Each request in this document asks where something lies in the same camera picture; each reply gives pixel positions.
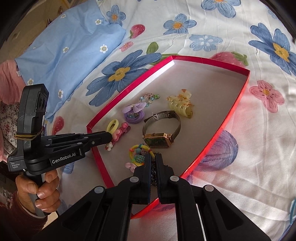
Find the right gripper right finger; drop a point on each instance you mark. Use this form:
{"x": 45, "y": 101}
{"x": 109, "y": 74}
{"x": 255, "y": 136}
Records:
{"x": 165, "y": 189}

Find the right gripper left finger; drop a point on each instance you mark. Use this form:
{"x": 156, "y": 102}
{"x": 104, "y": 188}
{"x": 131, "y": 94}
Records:
{"x": 141, "y": 192}

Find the yellow claw hair clip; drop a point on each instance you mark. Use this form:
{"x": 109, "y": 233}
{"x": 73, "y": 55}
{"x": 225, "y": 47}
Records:
{"x": 181, "y": 103}

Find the left forearm floral sleeve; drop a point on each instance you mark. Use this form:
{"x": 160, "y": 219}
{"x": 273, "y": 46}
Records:
{"x": 17, "y": 222}

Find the red shallow jewelry box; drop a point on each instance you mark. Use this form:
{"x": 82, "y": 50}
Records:
{"x": 216, "y": 89}

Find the left hand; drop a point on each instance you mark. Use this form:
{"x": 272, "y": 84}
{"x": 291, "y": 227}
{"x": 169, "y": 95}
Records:
{"x": 46, "y": 197}

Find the floral white bed sheet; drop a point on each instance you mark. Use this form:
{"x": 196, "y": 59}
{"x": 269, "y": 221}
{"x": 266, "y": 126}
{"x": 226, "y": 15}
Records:
{"x": 241, "y": 137}

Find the light blue pillow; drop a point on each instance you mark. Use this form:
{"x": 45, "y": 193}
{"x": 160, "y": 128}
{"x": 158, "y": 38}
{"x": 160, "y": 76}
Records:
{"x": 69, "y": 49}

